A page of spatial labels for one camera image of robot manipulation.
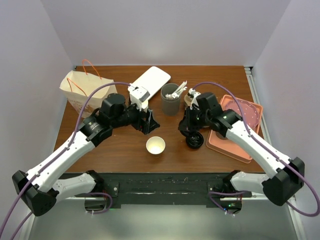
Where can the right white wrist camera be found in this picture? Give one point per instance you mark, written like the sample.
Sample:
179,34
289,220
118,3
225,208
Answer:
193,94

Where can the brown paper coffee cup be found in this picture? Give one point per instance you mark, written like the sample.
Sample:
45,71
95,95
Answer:
155,145

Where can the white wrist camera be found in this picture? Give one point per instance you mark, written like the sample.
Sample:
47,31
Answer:
193,94
138,94

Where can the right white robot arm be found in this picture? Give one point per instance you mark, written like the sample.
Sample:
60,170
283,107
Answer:
278,183

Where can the white oblong tray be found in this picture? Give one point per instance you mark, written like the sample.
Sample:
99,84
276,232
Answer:
152,80

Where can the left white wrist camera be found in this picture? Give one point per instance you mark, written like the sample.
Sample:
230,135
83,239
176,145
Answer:
138,94

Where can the pink dotted plate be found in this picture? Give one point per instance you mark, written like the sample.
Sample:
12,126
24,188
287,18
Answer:
250,110

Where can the grey cylindrical holder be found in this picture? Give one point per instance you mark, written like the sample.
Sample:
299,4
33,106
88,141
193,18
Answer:
170,107

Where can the stack of paper cups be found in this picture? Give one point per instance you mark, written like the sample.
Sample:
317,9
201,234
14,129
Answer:
144,106

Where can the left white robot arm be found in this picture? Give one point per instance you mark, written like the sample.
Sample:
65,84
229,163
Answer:
41,187

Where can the cardboard cup carrier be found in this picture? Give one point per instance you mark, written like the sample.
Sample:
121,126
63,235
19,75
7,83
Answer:
188,98

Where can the beige paper takeout bag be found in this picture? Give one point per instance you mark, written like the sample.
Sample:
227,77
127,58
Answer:
78,85

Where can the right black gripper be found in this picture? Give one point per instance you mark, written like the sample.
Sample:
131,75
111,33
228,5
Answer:
186,124

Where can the salmon pink tray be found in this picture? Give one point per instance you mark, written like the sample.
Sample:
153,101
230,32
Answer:
226,146

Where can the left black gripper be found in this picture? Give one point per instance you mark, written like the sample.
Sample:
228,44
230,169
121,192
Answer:
151,123

